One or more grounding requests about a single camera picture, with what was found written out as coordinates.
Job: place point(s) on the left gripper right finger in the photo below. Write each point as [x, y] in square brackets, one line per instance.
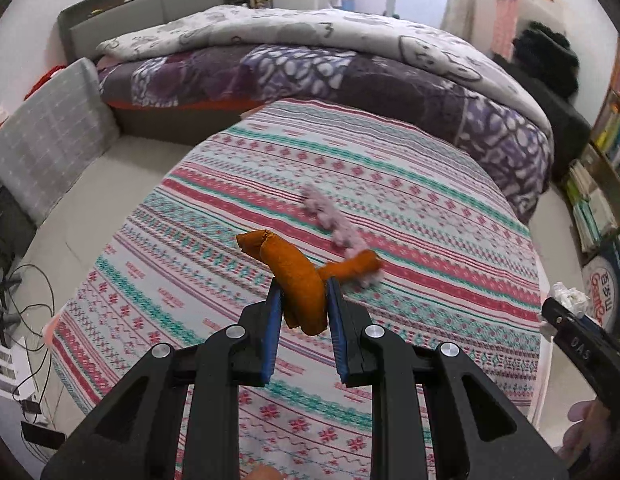
[433, 407]

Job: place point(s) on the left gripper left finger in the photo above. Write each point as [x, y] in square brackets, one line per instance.
[175, 413]

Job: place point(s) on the small white tissue ball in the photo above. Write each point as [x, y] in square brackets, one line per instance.
[572, 299]

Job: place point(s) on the operator thumb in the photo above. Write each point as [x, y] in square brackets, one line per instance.
[264, 473]

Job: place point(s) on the upper blue Ganten box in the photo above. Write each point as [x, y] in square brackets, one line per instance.
[601, 277]

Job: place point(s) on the patterned round tablecloth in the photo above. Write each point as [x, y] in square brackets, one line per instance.
[458, 266]

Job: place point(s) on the wooden bookshelf with books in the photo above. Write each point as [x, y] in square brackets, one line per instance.
[601, 157]

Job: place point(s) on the black bench cabinet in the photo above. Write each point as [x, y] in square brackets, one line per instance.
[570, 129]

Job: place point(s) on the grey checked cushion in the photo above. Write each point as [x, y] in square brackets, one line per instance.
[53, 137]

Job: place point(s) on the black clothes pile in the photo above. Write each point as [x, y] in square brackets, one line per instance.
[547, 56]

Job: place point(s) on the bed with purple blanket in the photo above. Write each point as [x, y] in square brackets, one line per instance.
[514, 151]

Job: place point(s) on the pink white drawer cabinet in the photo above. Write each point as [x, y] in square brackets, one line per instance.
[511, 18]

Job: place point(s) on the beige curtain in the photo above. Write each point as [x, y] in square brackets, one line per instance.
[458, 18]

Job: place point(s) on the white cartoon print quilt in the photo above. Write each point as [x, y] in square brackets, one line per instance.
[427, 48]

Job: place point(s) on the grey bed headboard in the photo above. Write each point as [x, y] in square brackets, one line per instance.
[86, 24]

